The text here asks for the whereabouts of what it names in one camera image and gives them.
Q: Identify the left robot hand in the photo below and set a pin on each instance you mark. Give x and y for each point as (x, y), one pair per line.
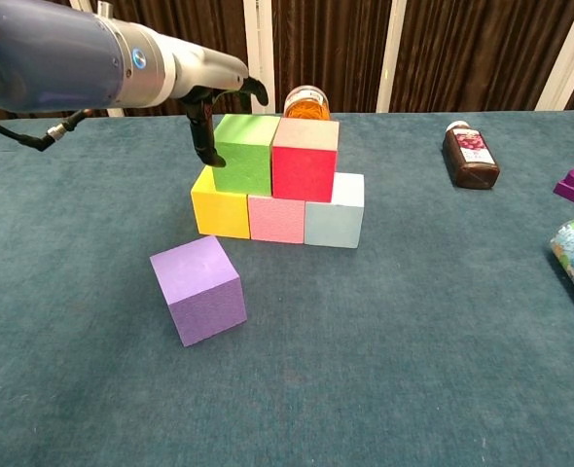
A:
(204, 63)

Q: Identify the green foam cube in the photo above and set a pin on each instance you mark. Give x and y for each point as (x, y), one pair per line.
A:
(245, 165)

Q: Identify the red foam cube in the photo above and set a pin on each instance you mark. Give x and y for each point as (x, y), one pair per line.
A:
(301, 168)

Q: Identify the yellow foam cube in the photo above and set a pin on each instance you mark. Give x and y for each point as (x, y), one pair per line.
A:
(219, 214)

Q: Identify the light blue foam cube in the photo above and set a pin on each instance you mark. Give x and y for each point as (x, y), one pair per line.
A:
(334, 221)

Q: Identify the purple foam cube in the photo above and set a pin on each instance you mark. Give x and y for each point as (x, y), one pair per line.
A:
(199, 292)

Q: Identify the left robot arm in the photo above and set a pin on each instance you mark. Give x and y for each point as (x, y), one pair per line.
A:
(63, 63)

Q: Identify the orange snack jar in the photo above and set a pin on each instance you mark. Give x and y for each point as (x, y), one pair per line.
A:
(307, 104)

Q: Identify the dark brown curtain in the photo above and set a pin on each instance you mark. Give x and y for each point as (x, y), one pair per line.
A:
(331, 53)

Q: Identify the pink foam cube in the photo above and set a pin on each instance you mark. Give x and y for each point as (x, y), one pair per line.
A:
(275, 219)

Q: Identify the dark juice bottle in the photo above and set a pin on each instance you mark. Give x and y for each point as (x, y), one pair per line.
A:
(472, 155)

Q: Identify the teal table cloth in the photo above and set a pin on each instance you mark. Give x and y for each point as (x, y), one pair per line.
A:
(287, 389)

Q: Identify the white frame pole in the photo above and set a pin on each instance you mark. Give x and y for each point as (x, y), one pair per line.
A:
(390, 53)
(114, 112)
(566, 53)
(259, 39)

